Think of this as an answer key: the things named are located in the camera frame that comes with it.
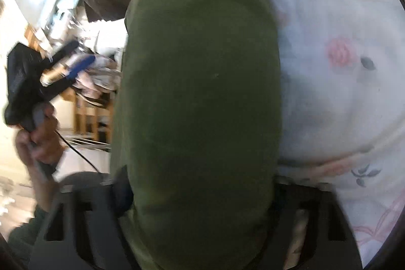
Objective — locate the person's left hand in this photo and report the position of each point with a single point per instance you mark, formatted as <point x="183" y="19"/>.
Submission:
<point x="43" y="144"/>

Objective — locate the white floral bed sheet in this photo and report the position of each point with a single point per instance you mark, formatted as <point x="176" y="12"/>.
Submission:
<point x="342" y="81"/>

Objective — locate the olive green pants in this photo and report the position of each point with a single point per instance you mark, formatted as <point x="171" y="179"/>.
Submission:
<point x="197" y="123"/>

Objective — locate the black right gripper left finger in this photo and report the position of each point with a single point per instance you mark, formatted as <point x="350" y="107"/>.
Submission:
<point x="82" y="229"/>

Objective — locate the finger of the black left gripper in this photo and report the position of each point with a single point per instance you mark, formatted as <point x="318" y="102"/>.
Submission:
<point x="79" y="66"/>
<point x="65" y="50"/>

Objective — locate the wooden chair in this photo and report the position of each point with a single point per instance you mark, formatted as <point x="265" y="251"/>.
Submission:
<point x="91" y="118"/>

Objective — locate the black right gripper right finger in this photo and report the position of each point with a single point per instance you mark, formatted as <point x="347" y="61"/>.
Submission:
<point x="307" y="229"/>

